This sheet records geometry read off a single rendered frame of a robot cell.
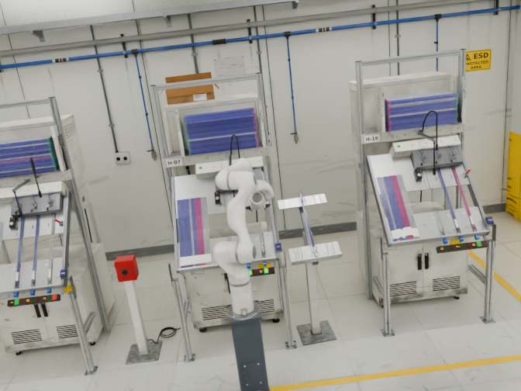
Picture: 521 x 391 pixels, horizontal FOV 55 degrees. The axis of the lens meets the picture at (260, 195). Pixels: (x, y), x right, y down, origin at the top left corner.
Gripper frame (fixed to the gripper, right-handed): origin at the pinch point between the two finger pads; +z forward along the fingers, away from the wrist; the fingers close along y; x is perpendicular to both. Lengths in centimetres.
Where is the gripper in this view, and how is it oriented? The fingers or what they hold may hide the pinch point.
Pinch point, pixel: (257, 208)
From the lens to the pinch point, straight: 338.3
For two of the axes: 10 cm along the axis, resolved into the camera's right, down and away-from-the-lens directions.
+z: 0.1, 2.4, 9.7
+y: -9.9, 1.2, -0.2
